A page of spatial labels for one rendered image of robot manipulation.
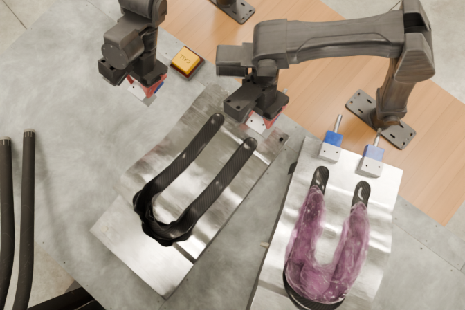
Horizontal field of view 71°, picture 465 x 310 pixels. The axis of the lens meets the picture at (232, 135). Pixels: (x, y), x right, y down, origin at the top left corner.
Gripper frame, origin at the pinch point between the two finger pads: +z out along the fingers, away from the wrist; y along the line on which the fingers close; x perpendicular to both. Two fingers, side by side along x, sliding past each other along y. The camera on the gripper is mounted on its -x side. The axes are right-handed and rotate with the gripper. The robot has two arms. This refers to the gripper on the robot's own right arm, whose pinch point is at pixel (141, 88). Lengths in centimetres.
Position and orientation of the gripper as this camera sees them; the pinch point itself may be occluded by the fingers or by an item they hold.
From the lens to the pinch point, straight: 85.3
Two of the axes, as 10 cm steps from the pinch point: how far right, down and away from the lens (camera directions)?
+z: -2.5, 5.7, 7.9
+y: 7.9, 5.9, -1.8
